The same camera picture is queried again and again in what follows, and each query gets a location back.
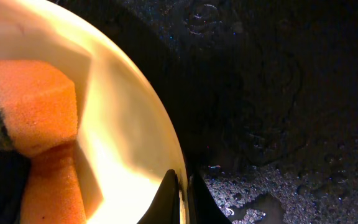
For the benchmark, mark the orange green sponge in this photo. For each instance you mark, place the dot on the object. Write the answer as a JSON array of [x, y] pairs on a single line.
[[38, 109]]

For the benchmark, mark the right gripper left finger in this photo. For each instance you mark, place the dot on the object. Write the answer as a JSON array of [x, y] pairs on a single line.
[[165, 207]]

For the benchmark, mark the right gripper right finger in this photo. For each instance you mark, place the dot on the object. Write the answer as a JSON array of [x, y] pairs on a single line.
[[202, 207]]

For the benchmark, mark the round black tray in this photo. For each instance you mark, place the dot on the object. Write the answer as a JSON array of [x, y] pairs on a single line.
[[263, 96]]

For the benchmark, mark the yellow plate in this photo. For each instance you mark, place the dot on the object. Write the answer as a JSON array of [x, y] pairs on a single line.
[[126, 141]]

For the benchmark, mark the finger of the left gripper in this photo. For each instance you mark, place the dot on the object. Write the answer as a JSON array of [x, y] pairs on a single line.
[[14, 171]]

